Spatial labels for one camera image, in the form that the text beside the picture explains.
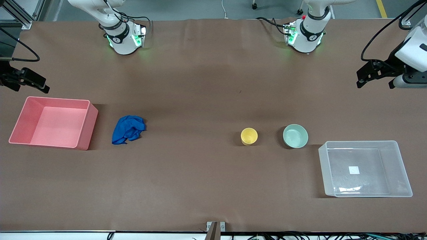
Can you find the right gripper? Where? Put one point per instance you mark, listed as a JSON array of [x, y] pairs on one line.
[[6, 76]]

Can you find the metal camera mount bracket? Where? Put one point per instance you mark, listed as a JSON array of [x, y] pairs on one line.
[[215, 228]]

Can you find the green bowl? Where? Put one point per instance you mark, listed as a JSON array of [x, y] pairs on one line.
[[295, 136]]

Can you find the blue cloth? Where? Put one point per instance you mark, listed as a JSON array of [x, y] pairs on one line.
[[128, 128]]

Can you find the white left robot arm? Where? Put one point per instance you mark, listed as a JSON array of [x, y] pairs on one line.
[[308, 41]]

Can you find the white square sticker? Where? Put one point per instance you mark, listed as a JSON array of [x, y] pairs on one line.
[[354, 170]]

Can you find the white table edge rail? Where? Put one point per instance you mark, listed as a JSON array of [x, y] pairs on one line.
[[50, 236]]

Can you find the clear plastic box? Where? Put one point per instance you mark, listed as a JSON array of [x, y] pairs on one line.
[[367, 156]]

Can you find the yellow cup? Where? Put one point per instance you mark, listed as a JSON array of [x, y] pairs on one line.
[[249, 136]]

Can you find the aluminium frame profile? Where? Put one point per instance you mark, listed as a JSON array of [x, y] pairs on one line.
[[406, 22], [20, 16]]

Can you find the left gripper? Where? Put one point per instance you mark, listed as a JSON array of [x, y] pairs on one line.
[[390, 65]]

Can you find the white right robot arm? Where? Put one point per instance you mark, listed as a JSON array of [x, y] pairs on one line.
[[123, 43]]

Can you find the pink plastic box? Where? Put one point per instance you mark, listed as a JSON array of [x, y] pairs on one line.
[[56, 123]]

